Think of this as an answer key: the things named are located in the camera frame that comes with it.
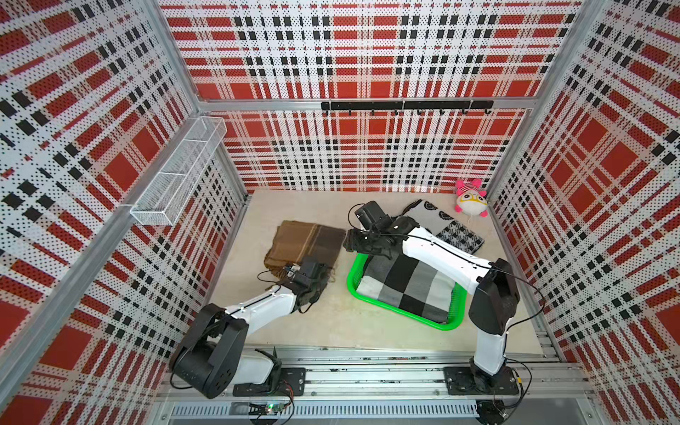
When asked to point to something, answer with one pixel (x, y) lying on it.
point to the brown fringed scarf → (296, 240)
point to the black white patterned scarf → (438, 222)
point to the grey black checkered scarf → (409, 284)
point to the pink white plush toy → (471, 198)
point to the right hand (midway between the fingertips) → (353, 244)
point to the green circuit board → (274, 406)
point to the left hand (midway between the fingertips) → (328, 276)
